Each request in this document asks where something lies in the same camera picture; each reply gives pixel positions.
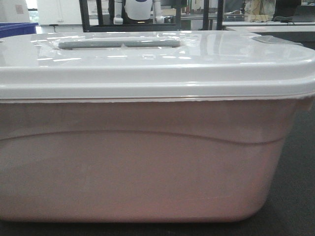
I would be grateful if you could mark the white humanoid robot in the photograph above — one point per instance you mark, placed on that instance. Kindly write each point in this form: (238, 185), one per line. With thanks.
(136, 11)

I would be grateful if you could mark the white plastic storage bin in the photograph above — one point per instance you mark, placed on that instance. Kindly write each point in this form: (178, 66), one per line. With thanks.
(146, 134)

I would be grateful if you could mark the black metal rack frame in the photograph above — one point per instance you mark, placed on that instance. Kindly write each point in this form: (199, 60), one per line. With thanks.
(94, 20)

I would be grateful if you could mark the grey bin lid handle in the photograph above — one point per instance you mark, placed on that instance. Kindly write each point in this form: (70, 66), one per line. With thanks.
(114, 44)

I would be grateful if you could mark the blue plastic crate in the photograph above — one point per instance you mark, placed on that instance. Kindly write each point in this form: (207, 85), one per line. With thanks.
(17, 28)

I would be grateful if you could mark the white long table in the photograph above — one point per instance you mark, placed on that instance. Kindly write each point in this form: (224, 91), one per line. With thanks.
(297, 32)

